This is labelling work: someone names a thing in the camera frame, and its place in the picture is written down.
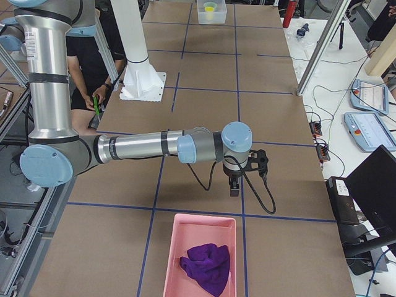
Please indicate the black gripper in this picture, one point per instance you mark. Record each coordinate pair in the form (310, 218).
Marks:
(232, 177)

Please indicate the purple microfiber cloth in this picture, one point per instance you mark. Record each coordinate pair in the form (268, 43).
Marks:
(209, 266)

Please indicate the yellow plastic cup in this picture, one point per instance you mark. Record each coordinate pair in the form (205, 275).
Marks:
(210, 6)

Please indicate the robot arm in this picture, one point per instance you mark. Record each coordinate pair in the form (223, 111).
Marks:
(56, 152)

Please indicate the black computer box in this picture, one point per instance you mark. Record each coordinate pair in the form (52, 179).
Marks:
(341, 201)

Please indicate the pink plastic bin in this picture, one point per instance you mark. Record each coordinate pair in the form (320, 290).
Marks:
(195, 230)

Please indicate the orange connector block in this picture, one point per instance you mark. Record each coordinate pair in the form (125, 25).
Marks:
(322, 152)
(315, 128)

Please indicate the black monitor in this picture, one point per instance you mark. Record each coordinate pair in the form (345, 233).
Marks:
(372, 187)

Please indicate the lower teach pendant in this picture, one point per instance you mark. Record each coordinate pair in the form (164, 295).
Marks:
(369, 131)

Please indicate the teach pendant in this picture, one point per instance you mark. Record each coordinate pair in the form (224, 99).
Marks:
(369, 131)
(366, 96)

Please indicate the upper teach pendant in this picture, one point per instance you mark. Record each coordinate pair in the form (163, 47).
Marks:
(366, 96)

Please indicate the green scissors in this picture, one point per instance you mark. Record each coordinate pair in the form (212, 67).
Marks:
(96, 105)

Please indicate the blue object on desk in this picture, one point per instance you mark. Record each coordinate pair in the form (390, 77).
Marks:
(301, 32)

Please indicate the clear plastic bin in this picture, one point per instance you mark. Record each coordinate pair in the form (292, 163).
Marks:
(217, 17)

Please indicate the seated person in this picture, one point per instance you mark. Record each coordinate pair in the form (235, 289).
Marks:
(89, 73)

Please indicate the red bottle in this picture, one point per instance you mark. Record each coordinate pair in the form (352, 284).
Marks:
(289, 13)

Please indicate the wooden beam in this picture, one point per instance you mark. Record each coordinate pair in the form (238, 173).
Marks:
(383, 57)

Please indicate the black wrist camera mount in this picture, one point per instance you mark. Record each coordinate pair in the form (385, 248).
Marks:
(258, 161)

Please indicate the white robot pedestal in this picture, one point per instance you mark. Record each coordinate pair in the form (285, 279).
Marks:
(141, 81)

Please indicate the aluminium frame post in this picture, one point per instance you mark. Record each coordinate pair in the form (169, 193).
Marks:
(330, 28)

